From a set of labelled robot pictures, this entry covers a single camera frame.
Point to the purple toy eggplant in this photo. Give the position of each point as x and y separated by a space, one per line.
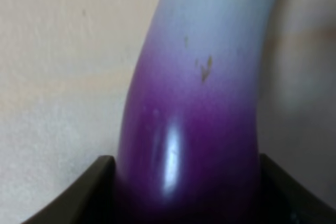
188 150

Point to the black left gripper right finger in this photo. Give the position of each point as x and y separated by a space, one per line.
284 200

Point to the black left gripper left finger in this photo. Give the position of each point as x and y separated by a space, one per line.
88 200

